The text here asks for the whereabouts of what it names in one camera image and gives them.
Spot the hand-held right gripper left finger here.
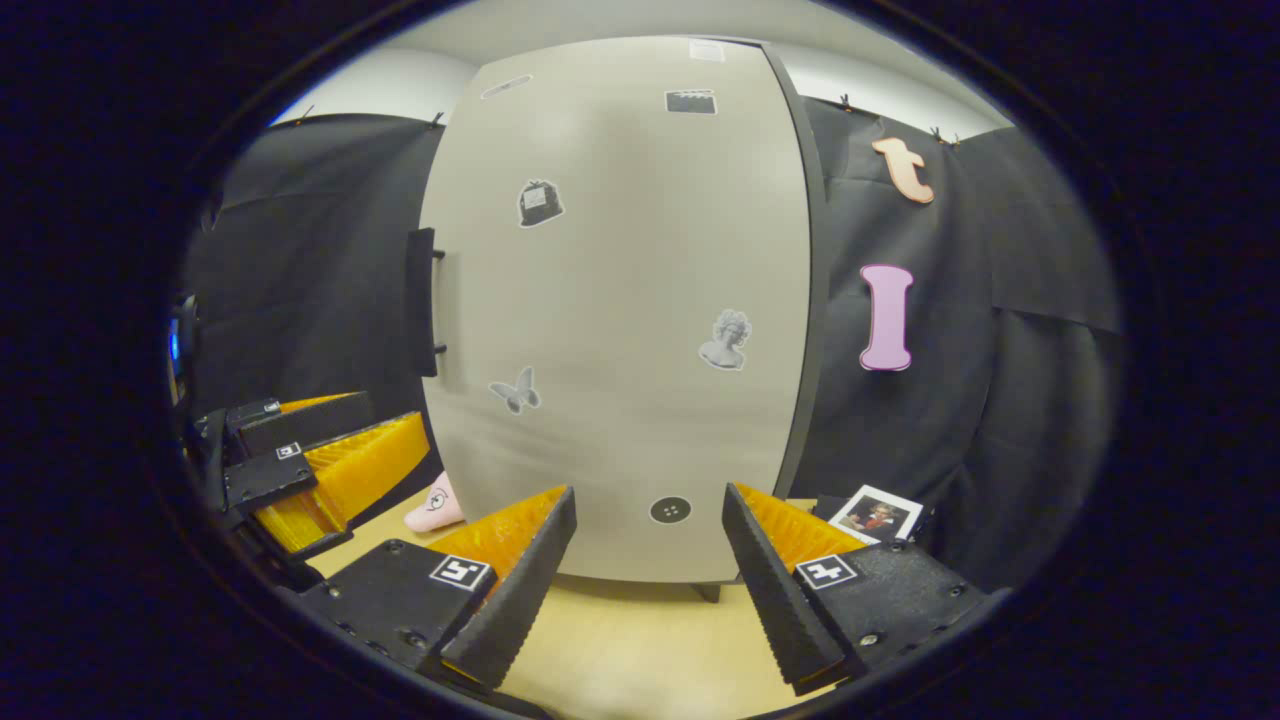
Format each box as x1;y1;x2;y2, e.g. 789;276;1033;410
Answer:
288;485;579;693

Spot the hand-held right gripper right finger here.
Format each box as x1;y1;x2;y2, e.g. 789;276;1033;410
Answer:
722;482;1009;697

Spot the black door handle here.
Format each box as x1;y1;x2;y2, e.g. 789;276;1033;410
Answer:
405;228;448;378

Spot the pink plush toy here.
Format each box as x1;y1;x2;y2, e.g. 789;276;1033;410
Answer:
403;472;467;534

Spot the white photo cover book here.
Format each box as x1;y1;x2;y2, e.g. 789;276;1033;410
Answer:
828;485;925;546

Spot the black backdrop cloth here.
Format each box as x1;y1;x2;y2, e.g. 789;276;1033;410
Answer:
180;95;1126;591

